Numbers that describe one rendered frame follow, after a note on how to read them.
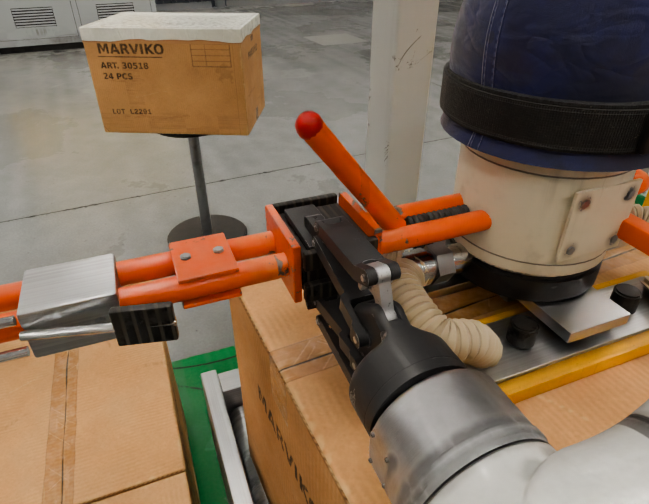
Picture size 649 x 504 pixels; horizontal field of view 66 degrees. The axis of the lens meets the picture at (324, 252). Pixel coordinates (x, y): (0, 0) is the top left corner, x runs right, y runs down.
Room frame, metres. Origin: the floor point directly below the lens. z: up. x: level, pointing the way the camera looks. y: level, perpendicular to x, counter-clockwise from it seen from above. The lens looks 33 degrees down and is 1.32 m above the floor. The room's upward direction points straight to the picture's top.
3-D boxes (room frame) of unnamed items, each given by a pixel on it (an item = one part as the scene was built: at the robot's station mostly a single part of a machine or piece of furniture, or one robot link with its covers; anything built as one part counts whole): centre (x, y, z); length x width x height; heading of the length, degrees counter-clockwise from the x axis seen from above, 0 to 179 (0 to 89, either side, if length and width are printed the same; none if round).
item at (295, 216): (0.39, 0.01, 1.10); 0.07 x 0.03 x 0.01; 22
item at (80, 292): (0.32, 0.20, 1.07); 0.07 x 0.07 x 0.04; 22
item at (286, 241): (0.40, 0.00, 1.08); 0.10 x 0.08 x 0.06; 22
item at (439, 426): (0.18, -0.07, 1.07); 0.09 x 0.06 x 0.09; 112
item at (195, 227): (2.16, 0.59, 0.31); 0.40 x 0.40 x 0.62
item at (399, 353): (0.24, -0.05, 1.07); 0.09 x 0.07 x 0.08; 22
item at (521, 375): (0.40, -0.27, 0.97); 0.34 x 0.10 x 0.05; 112
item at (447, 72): (0.49, -0.23, 1.19); 0.23 x 0.23 x 0.04
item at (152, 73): (2.16, 0.59, 0.82); 0.60 x 0.40 x 0.40; 86
